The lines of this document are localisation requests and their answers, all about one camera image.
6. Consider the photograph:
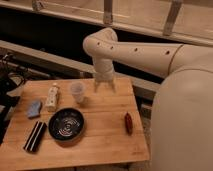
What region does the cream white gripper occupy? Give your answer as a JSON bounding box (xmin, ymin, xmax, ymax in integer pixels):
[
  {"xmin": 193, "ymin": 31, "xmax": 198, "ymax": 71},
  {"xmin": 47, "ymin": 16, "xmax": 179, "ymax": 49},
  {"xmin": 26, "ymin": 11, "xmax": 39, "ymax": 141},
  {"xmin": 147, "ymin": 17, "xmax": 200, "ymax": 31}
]
[{"xmin": 94, "ymin": 58, "xmax": 116, "ymax": 92}]

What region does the translucent white ceramic cup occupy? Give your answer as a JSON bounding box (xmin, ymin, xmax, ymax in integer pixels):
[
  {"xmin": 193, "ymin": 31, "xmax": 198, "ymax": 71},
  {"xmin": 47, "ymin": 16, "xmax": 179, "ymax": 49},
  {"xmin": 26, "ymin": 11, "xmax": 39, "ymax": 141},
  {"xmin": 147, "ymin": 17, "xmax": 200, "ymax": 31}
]
[{"xmin": 70, "ymin": 82, "xmax": 85, "ymax": 103}]

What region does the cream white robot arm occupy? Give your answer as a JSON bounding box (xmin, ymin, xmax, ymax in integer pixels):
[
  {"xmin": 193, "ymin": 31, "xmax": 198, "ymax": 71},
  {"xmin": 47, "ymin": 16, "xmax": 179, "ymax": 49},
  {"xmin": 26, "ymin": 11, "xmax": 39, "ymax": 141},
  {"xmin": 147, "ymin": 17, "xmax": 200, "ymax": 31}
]
[{"xmin": 83, "ymin": 28, "xmax": 213, "ymax": 171}]

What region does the dark red oblong object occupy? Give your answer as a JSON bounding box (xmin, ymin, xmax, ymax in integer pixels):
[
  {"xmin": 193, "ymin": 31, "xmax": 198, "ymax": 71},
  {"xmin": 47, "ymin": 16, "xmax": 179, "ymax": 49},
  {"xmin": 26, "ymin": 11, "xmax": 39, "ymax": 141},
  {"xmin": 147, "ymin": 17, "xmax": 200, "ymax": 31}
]
[{"xmin": 125, "ymin": 113, "xmax": 133, "ymax": 135}]

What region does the white squeeze bottle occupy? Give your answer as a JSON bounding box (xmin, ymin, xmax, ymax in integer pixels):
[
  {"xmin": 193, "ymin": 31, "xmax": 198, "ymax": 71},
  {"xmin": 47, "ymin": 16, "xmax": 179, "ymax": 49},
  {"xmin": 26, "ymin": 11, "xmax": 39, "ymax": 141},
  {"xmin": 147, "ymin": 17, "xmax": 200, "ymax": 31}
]
[{"xmin": 45, "ymin": 83, "xmax": 59, "ymax": 112}]

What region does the black patterned bowl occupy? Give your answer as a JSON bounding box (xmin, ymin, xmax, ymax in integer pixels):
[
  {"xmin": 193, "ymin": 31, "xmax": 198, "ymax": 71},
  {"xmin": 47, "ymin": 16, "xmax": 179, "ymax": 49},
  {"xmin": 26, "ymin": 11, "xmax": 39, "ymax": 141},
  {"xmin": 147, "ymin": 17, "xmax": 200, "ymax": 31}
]
[{"xmin": 48, "ymin": 108, "xmax": 85, "ymax": 141}]

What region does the wooden table board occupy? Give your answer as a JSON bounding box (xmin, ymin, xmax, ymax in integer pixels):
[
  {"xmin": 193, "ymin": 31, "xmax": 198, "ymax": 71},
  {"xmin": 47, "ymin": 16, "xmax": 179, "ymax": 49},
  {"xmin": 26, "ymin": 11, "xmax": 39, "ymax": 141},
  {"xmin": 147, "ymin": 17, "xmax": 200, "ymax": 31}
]
[{"xmin": 0, "ymin": 78, "xmax": 149, "ymax": 171}]

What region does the black white striped box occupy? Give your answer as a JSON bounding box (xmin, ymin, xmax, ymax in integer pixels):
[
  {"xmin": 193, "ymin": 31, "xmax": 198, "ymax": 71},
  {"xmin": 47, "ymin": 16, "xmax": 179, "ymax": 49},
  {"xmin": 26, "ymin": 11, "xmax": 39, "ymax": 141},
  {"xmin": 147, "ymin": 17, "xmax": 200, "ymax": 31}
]
[{"xmin": 23, "ymin": 121, "xmax": 47, "ymax": 152}]

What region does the black cables and equipment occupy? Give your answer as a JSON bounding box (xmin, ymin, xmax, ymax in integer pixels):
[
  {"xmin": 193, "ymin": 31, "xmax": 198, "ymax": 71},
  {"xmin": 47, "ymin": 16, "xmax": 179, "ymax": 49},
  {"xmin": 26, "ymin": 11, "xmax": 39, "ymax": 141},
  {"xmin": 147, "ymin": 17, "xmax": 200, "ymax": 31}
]
[{"xmin": 0, "ymin": 53, "xmax": 26, "ymax": 144}]

